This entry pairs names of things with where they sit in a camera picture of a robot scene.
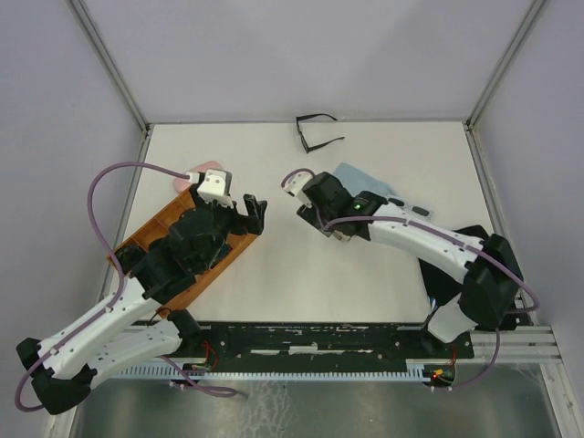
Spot aluminium front rail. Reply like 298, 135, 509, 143
464, 326, 562, 364

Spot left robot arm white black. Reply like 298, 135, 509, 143
16, 185, 267, 415

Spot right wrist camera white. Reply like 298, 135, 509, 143
281, 172, 314, 204

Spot black frame eyeglasses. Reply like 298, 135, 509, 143
295, 112, 346, 154

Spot right aluminium frame post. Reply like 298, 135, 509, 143
464, 0, 548, 131

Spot pink glasses case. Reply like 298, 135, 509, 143
172, 161, 223, 193

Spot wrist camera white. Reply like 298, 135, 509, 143
281, 172, 314, 204
194, 169, 232, 205

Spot white slotted cable duct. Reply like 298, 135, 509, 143
109, 358, 434, 380

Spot purple cable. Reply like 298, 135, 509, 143
280, 168, 542, 393
13, 162, 238, 414

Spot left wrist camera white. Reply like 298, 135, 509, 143
194, 169, 232, 205

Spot light blue cleaning cloth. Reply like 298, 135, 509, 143
332, 162, 397, 198

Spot orange wooden divided tray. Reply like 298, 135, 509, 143
114, 187, 267, 318

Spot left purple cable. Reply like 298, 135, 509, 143
13, 162, 238, 414

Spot aluminium frame post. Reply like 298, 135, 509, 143
464, 0, 548, 131
66, 0, 150, 132

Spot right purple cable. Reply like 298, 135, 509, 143
280, 168, 542, 393

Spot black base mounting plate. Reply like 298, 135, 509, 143
170, 321, 475, 374

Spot left aluminium frame post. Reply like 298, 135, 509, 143
66, 0, 150, 132

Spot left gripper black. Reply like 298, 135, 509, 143
190, 184, 266, 272

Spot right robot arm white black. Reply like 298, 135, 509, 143
281, 170, 524, 357

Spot rolled black tie lower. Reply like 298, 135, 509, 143
115, 244, 146, 275

